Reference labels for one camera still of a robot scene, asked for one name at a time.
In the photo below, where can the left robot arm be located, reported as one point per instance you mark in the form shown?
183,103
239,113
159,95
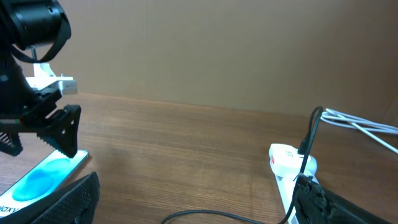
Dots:
34,32

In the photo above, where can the Galaxy smartphone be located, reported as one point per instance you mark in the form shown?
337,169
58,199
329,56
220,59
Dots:
46,177

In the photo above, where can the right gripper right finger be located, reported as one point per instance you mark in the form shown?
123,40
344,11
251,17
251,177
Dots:
315,204

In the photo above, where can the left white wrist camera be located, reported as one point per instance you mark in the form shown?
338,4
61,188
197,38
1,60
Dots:
44,77

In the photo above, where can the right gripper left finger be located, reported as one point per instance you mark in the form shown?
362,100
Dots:
75,203

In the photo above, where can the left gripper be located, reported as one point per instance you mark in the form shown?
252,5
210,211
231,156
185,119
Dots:
25,110

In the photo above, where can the white USB charger plug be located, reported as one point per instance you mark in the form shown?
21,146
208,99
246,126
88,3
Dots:
285,161

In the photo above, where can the white power strip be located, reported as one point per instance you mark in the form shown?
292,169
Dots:
286,187

